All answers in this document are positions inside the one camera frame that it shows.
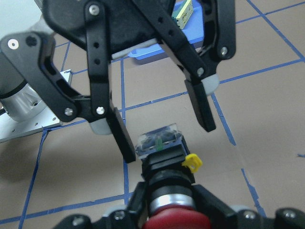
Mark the green yellow terminal block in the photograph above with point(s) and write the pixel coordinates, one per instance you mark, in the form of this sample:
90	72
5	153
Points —
182	14

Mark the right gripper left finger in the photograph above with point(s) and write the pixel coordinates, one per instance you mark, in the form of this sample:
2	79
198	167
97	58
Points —
131	216

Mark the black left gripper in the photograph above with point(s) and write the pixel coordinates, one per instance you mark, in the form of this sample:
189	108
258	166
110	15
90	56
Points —
98	27

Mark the red emergency stop button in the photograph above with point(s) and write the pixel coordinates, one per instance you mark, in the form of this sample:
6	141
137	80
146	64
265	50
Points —
168	168

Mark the blue plastic tray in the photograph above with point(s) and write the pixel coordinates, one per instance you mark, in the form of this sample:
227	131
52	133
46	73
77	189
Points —
193	30

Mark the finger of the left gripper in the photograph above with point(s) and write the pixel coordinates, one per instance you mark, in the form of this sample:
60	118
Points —
219	43

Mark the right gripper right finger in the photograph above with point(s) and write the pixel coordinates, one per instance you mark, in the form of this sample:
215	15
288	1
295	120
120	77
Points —
222	216

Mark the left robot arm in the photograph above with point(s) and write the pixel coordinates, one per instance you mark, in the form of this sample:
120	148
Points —
107	30

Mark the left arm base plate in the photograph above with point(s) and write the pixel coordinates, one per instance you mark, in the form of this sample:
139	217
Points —
31	119

